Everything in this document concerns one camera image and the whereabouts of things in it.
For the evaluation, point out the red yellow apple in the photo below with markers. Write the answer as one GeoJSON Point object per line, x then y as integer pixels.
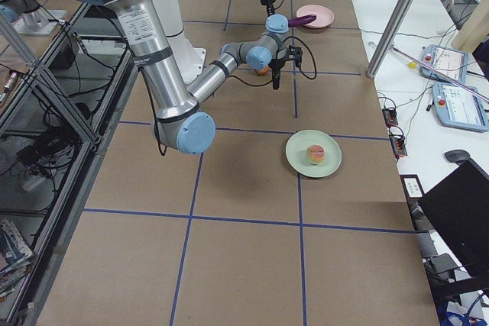
{"type": "Point", "coordinates": [263, 71]}

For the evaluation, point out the purple eggplant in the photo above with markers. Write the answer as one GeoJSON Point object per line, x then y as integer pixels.
{"type": "Point", "coordinates": [301, 21]}

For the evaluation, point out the yellow green peach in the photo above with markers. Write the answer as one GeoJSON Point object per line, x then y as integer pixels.
{"type": "Point", "coordinates": [315, 154]}

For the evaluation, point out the pink plate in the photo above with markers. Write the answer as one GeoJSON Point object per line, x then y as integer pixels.
{"type": "Point", "coordinates": [325, 16]}

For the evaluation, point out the green plate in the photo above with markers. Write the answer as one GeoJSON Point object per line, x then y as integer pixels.
{"type": "Point", "coordinates": [296, 153]}

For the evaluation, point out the reacher grabber stick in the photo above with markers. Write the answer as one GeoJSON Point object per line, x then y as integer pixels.
{"type": "Point", "coordinates": [434, 72]}

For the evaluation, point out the upper teach pendant tablet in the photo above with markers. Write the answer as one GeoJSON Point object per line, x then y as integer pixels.
{"type": "Point", "coordinates": [452, 63]}

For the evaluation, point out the teach pendant tablet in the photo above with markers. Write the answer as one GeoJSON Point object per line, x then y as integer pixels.
{"type": "Point", "coordinates": [452, 63]}
{"type": "Point", "coordinates": [457, 108]}

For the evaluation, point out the lower teach pendant tablet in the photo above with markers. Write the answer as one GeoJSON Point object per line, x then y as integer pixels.
{"type": "Point", "coordinates": [457, 108]}

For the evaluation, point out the black computer mouse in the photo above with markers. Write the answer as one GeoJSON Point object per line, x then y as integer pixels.
{"type": "Point", "coordinates": [457, 156]}

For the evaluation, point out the black laptop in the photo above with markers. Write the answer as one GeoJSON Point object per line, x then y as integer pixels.
{"type": "Point", "coordinates": [457, 208]}

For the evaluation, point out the stack of books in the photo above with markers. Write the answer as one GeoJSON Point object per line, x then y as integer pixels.
{"type": "Point", "coordinates": [16, 257]}

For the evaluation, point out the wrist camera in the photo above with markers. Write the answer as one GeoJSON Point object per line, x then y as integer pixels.
{"type": "Point", "coordinates": [293, 54]}

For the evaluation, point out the aluminium frame post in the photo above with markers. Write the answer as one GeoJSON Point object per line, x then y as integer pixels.
{"type": "Point", "coordinates": [390, 31]}

